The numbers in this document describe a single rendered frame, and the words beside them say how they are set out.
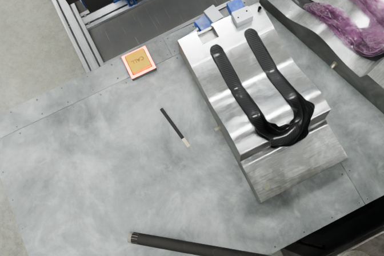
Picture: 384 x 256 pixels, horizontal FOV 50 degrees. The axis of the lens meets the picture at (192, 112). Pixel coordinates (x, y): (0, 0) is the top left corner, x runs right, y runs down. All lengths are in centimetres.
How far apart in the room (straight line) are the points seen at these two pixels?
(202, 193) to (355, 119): 48
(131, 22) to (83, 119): 85
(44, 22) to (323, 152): 169
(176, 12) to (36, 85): 81
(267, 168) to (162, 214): 31
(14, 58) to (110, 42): 59
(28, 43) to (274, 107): 158
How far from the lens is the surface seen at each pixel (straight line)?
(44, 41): 232
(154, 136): 119
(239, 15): 118
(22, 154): 129
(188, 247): 109
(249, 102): 110
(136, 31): 197
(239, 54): 116
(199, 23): 125
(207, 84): 113
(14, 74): 232
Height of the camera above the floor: 195
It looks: 75 degrees down
